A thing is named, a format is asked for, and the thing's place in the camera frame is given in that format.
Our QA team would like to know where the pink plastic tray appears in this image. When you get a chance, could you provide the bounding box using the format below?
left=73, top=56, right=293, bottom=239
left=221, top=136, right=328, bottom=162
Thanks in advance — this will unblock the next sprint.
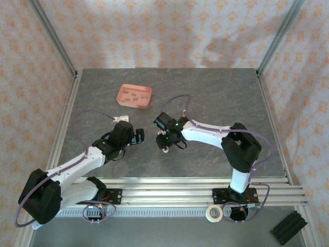
left=116, top=83, right=153, bottom=111

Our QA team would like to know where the white tape roll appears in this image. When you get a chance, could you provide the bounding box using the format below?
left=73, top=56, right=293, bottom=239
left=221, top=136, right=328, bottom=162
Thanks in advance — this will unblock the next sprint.
left=205, top=204, right=224, bottom=222

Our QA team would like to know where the black aluminium extrusion piece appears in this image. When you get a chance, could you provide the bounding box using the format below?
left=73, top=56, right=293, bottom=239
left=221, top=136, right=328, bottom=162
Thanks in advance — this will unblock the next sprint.
left=269, top=210, right=308, bottom=245

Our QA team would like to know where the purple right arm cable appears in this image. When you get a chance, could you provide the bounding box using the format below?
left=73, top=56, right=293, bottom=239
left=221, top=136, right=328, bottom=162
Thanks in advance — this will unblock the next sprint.
left=163, top=94, right=278, bottom=185

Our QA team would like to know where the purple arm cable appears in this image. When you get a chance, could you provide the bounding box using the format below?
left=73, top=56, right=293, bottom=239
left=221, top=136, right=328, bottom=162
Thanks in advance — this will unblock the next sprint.
left=163, top=94, right=278, bottom=185
left=15, top=110, right=116, bottom=228

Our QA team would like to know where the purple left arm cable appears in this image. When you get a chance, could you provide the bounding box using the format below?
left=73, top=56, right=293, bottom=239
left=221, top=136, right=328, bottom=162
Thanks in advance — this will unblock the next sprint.
left=15, top=110, right=116, bottom=228

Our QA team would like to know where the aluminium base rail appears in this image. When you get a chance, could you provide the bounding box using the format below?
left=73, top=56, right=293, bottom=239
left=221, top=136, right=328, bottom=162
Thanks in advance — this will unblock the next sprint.
left=27, top=177, right=308, bottom=207

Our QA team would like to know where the aluminium table side rail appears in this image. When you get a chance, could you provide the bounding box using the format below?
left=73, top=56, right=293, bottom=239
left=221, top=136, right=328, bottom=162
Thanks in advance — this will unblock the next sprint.
left=45, top=70, right=83, bottom=178
left=257, top=70, right=294, bottom=185

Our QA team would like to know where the grey slotted cable duct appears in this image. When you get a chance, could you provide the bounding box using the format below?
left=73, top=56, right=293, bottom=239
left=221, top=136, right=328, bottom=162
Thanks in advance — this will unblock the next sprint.
left=55, top=207, right=247, bottom=218

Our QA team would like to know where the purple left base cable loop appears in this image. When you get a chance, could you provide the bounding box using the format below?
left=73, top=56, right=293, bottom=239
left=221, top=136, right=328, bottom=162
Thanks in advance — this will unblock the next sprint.
left=82, top=200, right=116, bottom=224

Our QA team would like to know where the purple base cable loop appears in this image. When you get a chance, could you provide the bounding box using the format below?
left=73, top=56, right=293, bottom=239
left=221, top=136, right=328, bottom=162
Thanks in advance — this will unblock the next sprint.
left=82, top=200, right=116, bottom=224
left=222, top=187, right=273, bottom=224

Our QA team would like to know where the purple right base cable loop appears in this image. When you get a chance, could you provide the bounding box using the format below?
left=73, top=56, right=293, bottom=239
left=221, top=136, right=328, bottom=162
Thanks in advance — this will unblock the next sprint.
left=222, top=187, right=273, bottom=224

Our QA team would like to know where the aluminium frame post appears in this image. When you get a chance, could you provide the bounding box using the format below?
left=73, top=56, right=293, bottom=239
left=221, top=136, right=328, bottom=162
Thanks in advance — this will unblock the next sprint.
left=27, top=0, right=79, bottom=78
left=256, top=0, right=306, bottom=77

